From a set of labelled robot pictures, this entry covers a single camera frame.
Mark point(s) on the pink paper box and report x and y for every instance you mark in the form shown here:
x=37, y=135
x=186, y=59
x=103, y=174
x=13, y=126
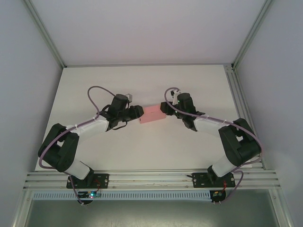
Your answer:
x=152, y=114

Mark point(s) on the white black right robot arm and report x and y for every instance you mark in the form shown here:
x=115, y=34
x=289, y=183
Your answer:
x=208, y=124

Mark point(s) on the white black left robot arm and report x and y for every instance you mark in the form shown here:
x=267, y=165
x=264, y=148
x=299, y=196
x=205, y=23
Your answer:
x=92, y=126

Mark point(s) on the circuit board with green light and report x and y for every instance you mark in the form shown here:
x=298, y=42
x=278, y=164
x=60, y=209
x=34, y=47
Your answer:
x=91, y=195

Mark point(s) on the small green circuit board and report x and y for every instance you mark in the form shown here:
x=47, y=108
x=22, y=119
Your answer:
x=216, y=194

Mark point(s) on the aluminium side rail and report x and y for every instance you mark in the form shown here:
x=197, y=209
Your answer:
x=237, y=94

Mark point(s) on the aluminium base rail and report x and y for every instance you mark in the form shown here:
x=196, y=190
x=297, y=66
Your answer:
x=151, y=177

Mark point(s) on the aluminium frame post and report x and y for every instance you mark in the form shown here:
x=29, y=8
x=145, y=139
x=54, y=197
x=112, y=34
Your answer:
x=251, y=35
x=48, y=35

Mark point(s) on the aluminium frame leg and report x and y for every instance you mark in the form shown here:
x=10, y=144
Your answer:
x=21, y=208
x=282, y=208

